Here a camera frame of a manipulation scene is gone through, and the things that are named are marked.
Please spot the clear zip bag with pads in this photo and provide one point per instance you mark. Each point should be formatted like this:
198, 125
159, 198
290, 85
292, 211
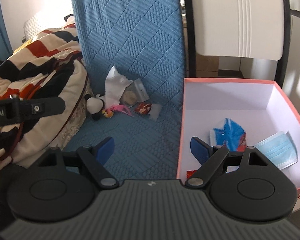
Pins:
134, 93

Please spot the blue white plastic package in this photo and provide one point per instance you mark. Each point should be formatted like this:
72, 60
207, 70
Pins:
230, 134

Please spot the red floral snack packet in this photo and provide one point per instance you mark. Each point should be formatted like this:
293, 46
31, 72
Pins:
143, 108

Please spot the white chair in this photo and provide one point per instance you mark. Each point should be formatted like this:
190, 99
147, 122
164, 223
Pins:
240, 28

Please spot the light blue face mask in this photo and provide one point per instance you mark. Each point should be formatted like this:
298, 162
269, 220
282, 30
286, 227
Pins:
279, 149

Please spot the blue textured sofa cover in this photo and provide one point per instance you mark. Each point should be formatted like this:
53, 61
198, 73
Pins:
143, 40

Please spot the panda plush toy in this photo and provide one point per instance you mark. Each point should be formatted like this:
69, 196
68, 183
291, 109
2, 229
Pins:
95, 105

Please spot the pink feather toy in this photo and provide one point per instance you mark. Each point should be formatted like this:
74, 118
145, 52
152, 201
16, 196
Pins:
109, 113

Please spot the pink cardboard box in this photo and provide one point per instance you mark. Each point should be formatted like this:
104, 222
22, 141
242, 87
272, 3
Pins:
260, 106

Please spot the white textured cloth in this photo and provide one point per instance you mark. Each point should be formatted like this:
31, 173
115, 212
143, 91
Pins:
115, 85

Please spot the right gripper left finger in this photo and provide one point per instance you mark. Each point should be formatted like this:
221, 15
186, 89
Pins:
94, 158

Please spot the small clear plastic wrapper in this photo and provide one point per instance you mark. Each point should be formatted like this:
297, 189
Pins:
154, 111

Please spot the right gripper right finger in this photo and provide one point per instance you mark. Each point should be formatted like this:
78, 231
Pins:
210, 159

